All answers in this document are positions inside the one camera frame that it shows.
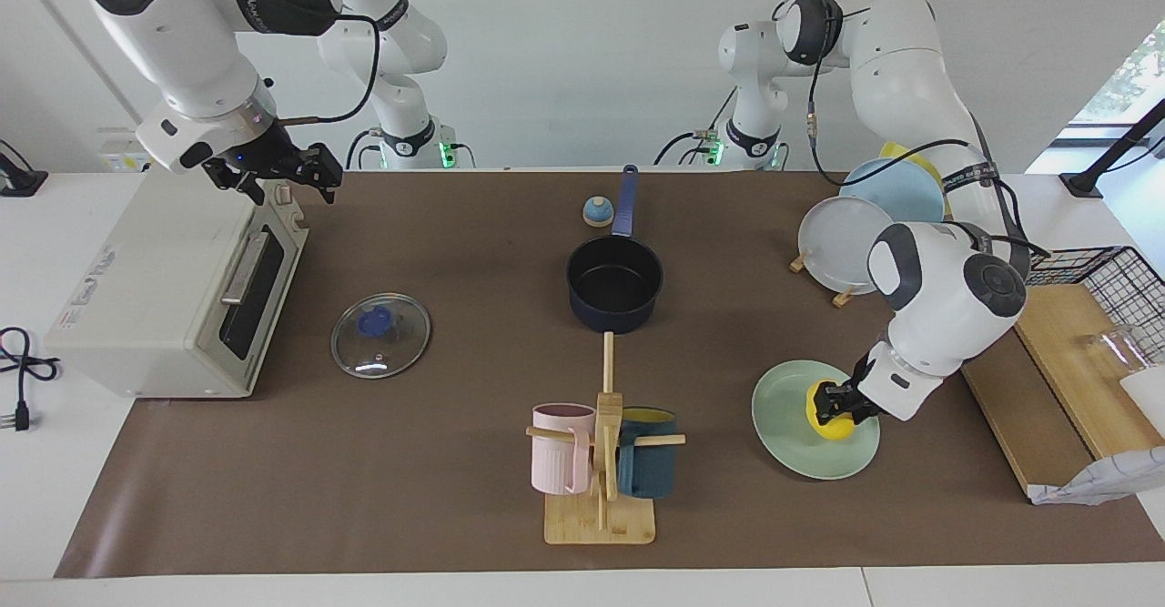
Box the yellow potato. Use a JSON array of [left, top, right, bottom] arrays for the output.
[[805, 381, 857, 441]]

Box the glass lid with blue knob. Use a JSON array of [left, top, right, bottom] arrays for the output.
[[330, 293, 432, 379]]

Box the green plate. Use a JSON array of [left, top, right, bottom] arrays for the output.
[[751, 359, 882, 481]]

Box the wooden plate rack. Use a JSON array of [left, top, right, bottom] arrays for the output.
[[789, 248, 866, 309]]

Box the grey plate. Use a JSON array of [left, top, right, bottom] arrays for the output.
[[798, 196, 897, 296]]

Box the light blue plate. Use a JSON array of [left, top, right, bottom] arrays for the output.
[[842, 158, 946, 224]]

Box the yellow plate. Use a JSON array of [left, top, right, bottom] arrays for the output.
[[878, 141, 952, 217]]

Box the white power strip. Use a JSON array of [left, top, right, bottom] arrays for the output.
[[98, 129, 151, 173]]

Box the cream toaster oven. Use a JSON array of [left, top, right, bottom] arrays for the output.
[[44, 163, 310, 400]]

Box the dark wooden board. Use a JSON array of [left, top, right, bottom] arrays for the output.
[[960, 327, 1093, 497]]

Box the dark teal mug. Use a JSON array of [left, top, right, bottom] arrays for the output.
[[617, 407, 678, 500]]

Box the light wooden board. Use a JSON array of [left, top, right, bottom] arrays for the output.
[[1013, 284, 1165, 460]]

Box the dark blue saucepan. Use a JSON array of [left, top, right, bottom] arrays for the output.
[[566, 165, 664, 334]]

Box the brown table mat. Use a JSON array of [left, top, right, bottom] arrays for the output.
[[53, 168, 1165, 581]]

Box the clear glass cup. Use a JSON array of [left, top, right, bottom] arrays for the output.
[[1079, 325, 1157, 376]]

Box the white patterned cloth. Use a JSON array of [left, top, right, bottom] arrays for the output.
[[1028, 448, 1165, 506]]

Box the wooden mug tree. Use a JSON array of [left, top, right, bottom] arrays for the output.
[[525, 332, 685, 546]]

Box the pink ribbed mug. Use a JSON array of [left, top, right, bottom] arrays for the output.
[[532, 403, 597, 496]]

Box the white cup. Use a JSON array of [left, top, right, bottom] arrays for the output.
[[1119, 366, 1165, 435]]

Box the black angled stand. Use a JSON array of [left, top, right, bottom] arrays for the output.
[[1059, 97, 1165, 200]]

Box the window with greenery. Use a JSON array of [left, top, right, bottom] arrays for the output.
[[1065, 20, 1165, 130]]

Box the black right base cable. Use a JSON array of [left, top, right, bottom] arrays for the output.
[[346, 127, 383, 169]]

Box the black base cable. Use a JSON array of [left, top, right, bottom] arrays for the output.
[[653, 88, 740, 167], [346, 127, 383, 169]]

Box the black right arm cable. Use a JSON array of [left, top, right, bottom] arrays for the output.
[[273, 2, 381, 127]]

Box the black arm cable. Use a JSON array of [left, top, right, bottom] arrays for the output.
[[273, 2, 381, 127], [774, 0, 1052, 258]]

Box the black clamp mount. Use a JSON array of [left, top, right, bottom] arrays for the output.
[[0, 140, 48, 198]]

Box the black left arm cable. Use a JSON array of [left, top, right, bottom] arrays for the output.
[[774, 0, 1052, 258]]

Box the black wire basket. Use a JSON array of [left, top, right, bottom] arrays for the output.
[[1024, 246, 1165, 367]]

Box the black power cord with plug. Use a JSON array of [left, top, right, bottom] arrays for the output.
[[0, 327, 63, 432]]

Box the black left base cable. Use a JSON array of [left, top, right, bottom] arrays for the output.
[[653, 88, 740, 167]]

